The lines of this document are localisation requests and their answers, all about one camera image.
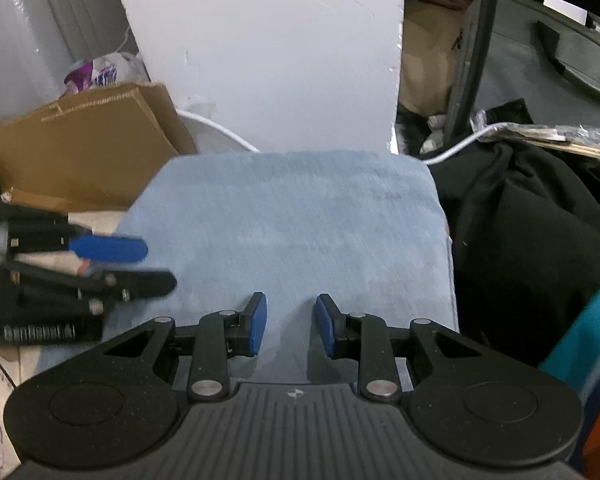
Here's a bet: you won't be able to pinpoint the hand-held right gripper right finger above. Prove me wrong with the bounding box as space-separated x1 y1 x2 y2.
314 292 483 403

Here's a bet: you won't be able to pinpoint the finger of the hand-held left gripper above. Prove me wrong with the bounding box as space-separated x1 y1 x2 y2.
5 255 178 305
0 205 149 265

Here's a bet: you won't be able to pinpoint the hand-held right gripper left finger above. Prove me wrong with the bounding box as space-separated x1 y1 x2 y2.
102 291 269 403

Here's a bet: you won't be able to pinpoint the blue denim pants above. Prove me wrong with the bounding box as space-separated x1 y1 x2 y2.
37 150 461 396

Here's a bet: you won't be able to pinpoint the bear print bed sheet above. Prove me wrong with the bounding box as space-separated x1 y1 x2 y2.
0 207 131 480

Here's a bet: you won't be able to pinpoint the flattened cardboard box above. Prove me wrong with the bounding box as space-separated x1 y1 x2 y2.
0 81 199 213

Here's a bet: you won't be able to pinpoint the purple detergent pouch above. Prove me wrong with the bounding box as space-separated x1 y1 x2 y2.
61 51 150 97

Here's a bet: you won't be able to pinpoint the black garment pile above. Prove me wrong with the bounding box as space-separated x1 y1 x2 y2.
397 99 600 367

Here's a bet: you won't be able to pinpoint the grey wrapped mattress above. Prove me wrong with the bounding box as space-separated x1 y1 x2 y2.
0 0 142 128

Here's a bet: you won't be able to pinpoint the teal printed cloth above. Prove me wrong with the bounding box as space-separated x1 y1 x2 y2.
539 267 600 480

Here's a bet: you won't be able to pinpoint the beige cloth bundle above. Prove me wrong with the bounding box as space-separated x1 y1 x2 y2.
397 0 483 117

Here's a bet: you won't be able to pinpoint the clear plastic packet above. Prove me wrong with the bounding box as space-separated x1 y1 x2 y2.
471 109 600 162

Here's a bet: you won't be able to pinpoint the black bag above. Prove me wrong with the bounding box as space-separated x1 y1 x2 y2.
450 0 600 153

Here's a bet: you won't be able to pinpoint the white cable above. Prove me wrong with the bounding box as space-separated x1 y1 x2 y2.
174 107 511 167

